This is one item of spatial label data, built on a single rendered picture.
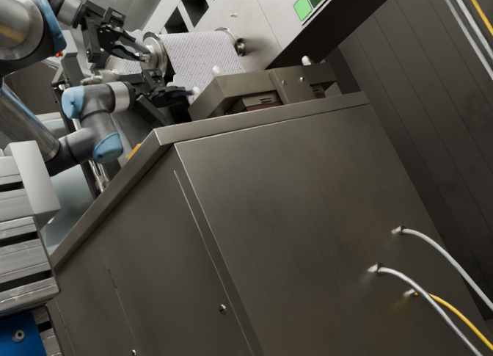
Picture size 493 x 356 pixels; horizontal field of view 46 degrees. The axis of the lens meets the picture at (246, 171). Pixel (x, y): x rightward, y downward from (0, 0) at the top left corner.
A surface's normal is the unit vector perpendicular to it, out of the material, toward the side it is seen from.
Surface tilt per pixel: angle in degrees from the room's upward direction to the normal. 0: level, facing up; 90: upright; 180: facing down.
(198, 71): 90
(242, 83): 90
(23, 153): 90
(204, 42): 90
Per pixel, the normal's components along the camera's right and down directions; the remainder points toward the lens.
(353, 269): 0.51, -0.41
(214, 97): -0.76, 0.20
